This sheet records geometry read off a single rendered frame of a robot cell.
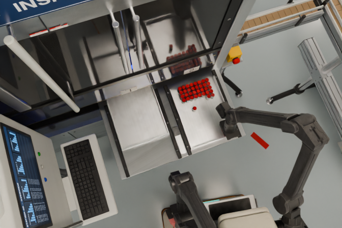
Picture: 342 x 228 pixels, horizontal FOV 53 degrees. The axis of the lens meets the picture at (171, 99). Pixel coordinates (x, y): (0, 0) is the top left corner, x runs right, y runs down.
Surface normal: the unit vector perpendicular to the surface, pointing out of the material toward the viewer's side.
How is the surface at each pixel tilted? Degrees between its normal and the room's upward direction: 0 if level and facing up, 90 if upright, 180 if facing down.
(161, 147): 0
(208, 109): 0
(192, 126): 0
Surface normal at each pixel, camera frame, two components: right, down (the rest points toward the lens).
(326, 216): 0.04, -0.25
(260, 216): -0.08, -0.83
